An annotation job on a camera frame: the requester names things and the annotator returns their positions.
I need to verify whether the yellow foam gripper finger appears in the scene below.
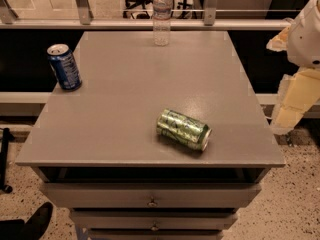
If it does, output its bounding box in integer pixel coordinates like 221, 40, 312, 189
270, 67, 320, 135
266, 27, 290, 52

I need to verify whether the clear plastic water bottle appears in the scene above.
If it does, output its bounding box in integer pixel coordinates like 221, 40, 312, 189
153, 0, 172, 46

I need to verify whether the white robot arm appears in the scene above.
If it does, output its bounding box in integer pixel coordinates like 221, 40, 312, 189
266, 0, 320, 135

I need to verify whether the green soda can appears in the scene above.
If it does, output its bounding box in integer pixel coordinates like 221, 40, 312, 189
156, 109, 212, 151

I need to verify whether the grey drawer cabinet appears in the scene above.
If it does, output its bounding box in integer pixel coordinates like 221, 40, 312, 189
17, 31, 284, 240

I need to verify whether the black office chair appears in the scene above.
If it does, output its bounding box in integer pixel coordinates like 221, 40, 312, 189
123, 0, 152, 19

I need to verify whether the blue soda can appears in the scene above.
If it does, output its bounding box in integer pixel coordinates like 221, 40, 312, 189
47, 44, 82, 91

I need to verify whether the metal railing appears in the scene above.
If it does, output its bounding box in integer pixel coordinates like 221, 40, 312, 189
0, 0, 291, 30

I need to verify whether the black shoe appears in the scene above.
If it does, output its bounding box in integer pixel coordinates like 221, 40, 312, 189
19, 202, 53, 240

